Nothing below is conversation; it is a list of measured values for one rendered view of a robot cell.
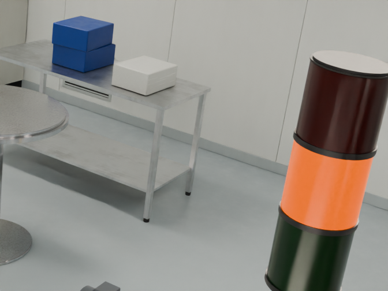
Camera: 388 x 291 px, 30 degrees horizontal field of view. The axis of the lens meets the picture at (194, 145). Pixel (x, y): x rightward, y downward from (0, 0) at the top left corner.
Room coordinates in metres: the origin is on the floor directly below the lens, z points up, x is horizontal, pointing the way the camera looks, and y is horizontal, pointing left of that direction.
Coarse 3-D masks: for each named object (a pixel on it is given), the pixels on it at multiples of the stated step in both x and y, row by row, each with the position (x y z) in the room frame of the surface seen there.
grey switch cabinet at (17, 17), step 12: (0, 0) 6.87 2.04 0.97; (12, 0) 7.02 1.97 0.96; (24, 0) 7.18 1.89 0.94; (0, 12) 6.88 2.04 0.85; (12, 12) 7.03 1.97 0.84; (24, 12) 7.19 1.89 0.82; (0, 24) 6.89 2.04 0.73; (12, 24) 7.04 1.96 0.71; (24, 24) 7.20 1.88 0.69; (0, 36) 6.89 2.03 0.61; (12, 36) 7.05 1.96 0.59; (24, 36) 7.21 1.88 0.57; (0, 60) 6.91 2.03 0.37; (0, 72) 6.91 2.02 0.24; (12, 72) 7.07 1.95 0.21; (12, 84) 7.11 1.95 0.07
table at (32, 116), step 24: (0, 96) 4.26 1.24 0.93; (24, 96) 4.33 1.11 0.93; (48, 96) 4.40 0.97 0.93; (0, 120) 3.86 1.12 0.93; (24, 120) 3.92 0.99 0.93; (48, 120) 3.98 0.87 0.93; (0, 144) 4.02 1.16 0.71; (0, 168) 4.03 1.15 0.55; (0, 192) 4.05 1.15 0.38; (0, 240) 4.07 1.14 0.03; (24, 240) 4.12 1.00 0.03; (0, 264) 3.82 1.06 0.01
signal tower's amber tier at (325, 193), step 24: (288, 168) 0.42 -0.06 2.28; (312, 168) 0.40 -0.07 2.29; (336, 168) 0.39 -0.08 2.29; (360, 168) 0.40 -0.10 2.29; (288, 192) 0.41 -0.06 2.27; (312, 192) 0.39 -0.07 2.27; (336, 192) 0.39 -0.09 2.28; (360, 192) 0.40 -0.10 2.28; (312, 216) 0.39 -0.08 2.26; (336, 216) 0.39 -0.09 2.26
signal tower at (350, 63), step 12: (312, 60) 0.41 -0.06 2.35; (324, 60) 0.41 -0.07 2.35; (336, 60) 0.41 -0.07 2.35; (348, 60) 0.42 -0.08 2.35; (360, 60) 0.42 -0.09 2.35; (372, 60) 0.43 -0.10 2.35; (348, 72) 0.39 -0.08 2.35; (360, 72) 0.39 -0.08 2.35; (372, 72) 0.40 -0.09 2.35; (384, 72) 0.40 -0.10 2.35; (300, 144) 0.40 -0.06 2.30; (336, 156) 0.39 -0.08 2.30; (348, 156) 0.39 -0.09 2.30; (360, 156) 0.39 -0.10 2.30; (372, 156) 0.40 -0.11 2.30; (288, 216) 0.40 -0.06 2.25; (300, 228) 0.39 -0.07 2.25; (312, 228) 0.39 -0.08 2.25; (264, 276) 0.42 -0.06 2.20; (276, 288) 0.40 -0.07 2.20
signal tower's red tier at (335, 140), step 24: (312, 72) 0.41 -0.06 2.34; (336, 72) 0.40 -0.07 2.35; (312, 96) 0.40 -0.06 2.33; (336, 96) 0.39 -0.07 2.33; (360, 96) 0.39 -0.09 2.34; (384, 96) 0.40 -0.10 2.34; (312, 120) 0.40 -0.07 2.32; (336, 120) 0.39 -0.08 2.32; (360, 120) 0.39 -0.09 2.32; (312, 144) 0.40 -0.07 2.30; (336, 144) 0.39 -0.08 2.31; (360, 144) 0.39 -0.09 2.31
